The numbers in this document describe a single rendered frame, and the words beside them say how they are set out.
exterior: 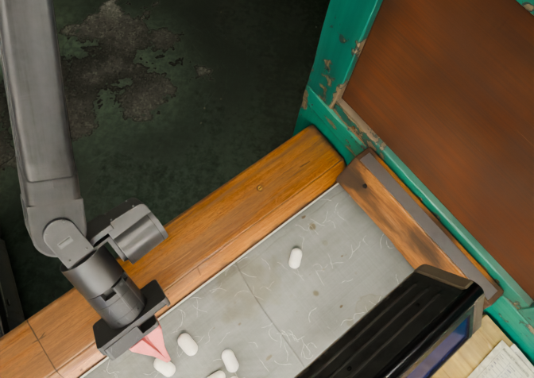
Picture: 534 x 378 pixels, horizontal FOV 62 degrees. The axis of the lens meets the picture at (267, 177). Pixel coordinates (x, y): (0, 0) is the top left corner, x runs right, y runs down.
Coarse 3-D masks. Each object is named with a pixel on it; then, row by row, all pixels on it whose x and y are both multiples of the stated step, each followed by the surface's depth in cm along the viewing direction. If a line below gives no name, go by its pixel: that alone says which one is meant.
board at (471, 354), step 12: (492, 324) 71; (480, 336) 70; (492, 336) 71; (504, 336) 71; (468, 348) 70; (480, 348) 70; (492, 348) 70; (456, 360) 69; (468, 360) 69; (480, 360) 69; (444, 372) 68; (456, 372) 68; (468, 372) 68
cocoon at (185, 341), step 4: (180, 336) 69; (184, 336) 69; (188, 336) 69; (180, 340) 69; (184, 340) 68; (188, 340) 69; (192, 340) 69; (180, 344) 68; (184, 344) 68; (188, 344) 68; (192, 344) 69; (196, 344) 69; (184, 348) 68; (188, 348) 68; (192, 348) 68; (196, 348) 69; (188, 352) 68; (192, 352) 68; (196, 352) 69
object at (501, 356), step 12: (504, 348) 70; (516, 348) 70; (492, 360) 69; (504, 360) 69; (516, 360) 69; (480, 372) 68; (492, 372) 68; (504, 372) 68; (516, 372) 69; (528, 372) 69
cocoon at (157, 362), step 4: (156, 360) 68; (160, 360) 67; (156, 364) 67; (160, 364) 67; (164, 364) 67; (168, 364) 67; (172, 364) 68; (156, 368) 67; (160, 368) 67; (164, 368) 67; (168, 368) 67; (172, 368) 67; (164, 372) 67; (168, 372) 67; (172, 372) 67
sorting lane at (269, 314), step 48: (336, 192) 82; (288, 240) 78; (336, 240) 78; (384, 240) 79; (240, 288) 74; (288, 288) 75; (336, 288) 75; (384, 288) 76; (192, 336) 71; (240, 336) 71; (288, 336) 72; (336, 336) 72
